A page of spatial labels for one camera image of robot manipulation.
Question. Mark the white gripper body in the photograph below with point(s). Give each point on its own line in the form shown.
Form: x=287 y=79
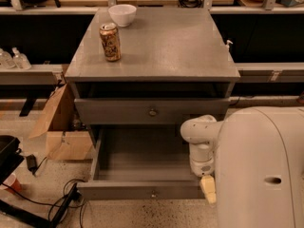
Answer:
x=203 y=168

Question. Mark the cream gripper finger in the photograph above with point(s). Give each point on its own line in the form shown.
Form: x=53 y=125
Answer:
x=207 y=185

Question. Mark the grey drawer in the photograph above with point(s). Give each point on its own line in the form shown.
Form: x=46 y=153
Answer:
x=147 y=111
x=141 y=162

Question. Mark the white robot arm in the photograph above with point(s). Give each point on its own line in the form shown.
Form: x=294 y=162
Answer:
x=257 y=155

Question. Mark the grey drawer cabinet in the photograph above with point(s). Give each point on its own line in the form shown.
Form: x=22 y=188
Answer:
x=167 y=53

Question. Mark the grey top drawer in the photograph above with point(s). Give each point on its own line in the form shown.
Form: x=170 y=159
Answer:
x=147 y=111

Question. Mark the small white pump bottle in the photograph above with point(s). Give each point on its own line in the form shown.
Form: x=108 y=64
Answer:
x=229 y=45

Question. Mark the cardboard box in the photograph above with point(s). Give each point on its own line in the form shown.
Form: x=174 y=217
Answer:
x=63 y=141

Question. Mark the gold soda can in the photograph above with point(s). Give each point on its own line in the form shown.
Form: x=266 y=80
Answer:
x=110 y=38

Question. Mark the white bowl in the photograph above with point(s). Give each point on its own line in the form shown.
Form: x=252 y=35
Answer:
x=123 y=15

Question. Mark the black power adapter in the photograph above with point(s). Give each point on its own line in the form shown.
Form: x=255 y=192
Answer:
x=31 y=163

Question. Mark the black bin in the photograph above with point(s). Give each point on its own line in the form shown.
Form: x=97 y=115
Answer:
x=10 y=156

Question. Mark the red plastic cup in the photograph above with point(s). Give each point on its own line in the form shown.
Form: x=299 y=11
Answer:
x=11 y=184

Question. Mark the black metal stand leg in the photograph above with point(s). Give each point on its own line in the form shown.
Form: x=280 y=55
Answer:
x=36 y=221

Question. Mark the clear sanitizer bottle right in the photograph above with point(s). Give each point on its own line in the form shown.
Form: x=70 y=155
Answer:
x=20 y=59

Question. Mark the clear sanitizer bottle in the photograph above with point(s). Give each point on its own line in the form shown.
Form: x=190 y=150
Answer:
x=6 y=60
x=20 y=59

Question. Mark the clear sanitizer bottle left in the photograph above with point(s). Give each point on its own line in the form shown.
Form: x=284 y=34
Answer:
x=6 y=60

